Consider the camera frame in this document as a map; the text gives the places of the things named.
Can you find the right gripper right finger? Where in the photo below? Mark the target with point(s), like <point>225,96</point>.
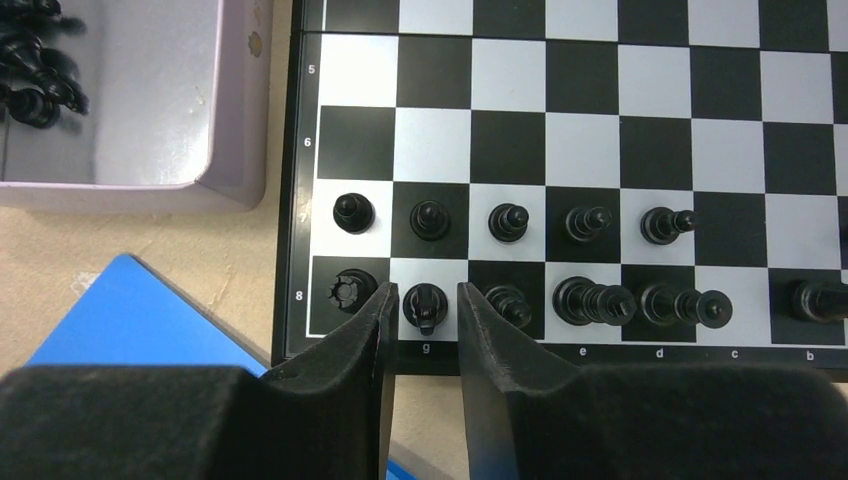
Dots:
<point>531,415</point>

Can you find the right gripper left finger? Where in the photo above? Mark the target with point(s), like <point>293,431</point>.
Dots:
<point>324,414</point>

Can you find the black chess rook corner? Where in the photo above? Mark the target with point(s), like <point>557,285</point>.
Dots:
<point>350,290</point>

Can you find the black chess knight g-file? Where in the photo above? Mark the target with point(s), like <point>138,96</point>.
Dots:
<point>425,307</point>

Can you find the black chess piece d-file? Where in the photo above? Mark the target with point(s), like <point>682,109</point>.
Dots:
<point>665,305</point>

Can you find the black chess pawn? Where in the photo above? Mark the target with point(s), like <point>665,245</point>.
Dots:
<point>430,220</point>
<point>353,212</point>

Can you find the pile of black chess pieces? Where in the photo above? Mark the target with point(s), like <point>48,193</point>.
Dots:
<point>37,82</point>

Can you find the blue folder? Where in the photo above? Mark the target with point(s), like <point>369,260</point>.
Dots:
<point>129,317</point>

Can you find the black and silver chessboard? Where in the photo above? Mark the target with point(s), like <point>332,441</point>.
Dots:
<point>736,110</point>

